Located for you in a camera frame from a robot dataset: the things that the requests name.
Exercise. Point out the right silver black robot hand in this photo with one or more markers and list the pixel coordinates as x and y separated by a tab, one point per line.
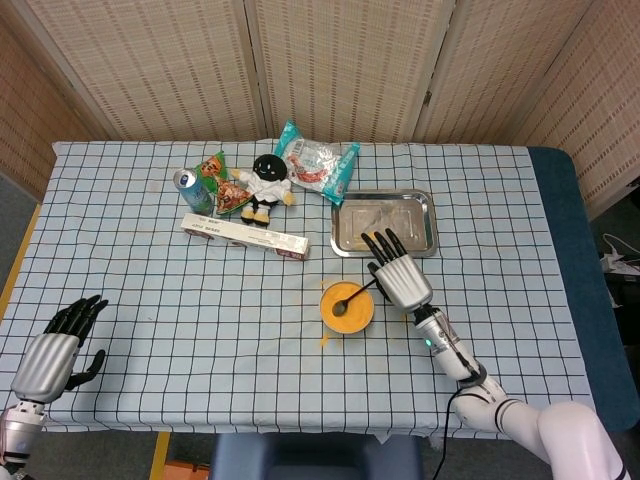
402	280

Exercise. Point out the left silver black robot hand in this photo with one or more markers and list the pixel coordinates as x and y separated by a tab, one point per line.
47	357

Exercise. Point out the dark metal spoon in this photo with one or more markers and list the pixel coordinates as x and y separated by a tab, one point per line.
341	308

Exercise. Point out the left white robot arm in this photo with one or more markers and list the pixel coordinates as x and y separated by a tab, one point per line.
20	432

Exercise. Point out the beige bowl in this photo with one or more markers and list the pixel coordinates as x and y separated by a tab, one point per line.
350	329

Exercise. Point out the stainless steel tray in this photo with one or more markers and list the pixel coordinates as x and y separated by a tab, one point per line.
415	220

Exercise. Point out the teal clear food bag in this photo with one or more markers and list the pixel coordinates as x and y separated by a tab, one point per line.
315	162

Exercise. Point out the blue checked tablecloth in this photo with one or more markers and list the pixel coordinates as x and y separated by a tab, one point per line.
200	310

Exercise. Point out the black plush doll white robe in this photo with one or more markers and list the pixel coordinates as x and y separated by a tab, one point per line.
265	187

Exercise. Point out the white cling film box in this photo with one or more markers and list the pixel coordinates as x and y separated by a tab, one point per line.
240	236

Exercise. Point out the orange box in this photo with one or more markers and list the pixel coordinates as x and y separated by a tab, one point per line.
187	471

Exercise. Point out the green orange snack bag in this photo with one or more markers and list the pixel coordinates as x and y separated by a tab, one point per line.
230	195

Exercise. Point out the dark blue padded seat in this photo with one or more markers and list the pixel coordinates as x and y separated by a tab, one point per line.
315	457

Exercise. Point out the blue drink can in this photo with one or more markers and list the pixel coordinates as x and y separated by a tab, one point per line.
195	192

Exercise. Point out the woven folding screen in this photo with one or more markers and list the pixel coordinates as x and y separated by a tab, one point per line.
340	65

